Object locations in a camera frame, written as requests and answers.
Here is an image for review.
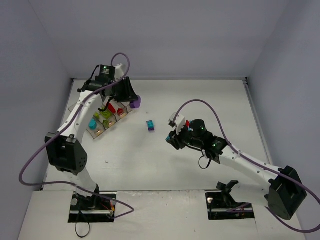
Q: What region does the lilac oval lego piece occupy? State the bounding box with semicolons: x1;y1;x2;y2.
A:
129;95;142;109

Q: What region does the red arched lego piece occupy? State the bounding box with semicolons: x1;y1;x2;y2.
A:
117;108;127;118

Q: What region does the red long lego brick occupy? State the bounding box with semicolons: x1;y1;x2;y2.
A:
107;103;117;115

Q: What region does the green long lego brick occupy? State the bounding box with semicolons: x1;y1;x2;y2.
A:
100;110;113;119

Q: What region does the green square lego brick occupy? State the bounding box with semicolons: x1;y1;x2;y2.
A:
93;112;101;120

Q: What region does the cyan curved lego brick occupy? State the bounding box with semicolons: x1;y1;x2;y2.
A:
88;118;98;130

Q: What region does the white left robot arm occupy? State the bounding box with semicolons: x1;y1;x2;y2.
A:
45;64;141;198

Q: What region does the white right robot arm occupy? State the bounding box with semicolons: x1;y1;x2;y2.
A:
166;119;307;221

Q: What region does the cyan square lego brick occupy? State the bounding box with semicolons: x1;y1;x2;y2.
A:
146;120;154;128

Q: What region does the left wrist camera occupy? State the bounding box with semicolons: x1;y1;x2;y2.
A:
114;63;127;80

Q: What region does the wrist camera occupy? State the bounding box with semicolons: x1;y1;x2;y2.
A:
114;63;127;80
168;112;186;135

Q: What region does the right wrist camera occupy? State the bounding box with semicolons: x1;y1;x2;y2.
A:
168;112;186;135

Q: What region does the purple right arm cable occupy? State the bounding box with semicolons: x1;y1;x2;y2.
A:
172;99;320;234

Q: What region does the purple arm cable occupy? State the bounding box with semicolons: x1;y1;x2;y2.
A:
19;52;136;238
172;99;320;234

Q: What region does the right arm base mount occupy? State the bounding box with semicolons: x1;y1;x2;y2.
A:
205;180;255;221

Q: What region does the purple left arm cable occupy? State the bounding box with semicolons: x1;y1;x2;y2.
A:
19;52;136;238

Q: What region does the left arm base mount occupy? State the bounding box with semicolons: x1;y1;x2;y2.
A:
68;191;117;223

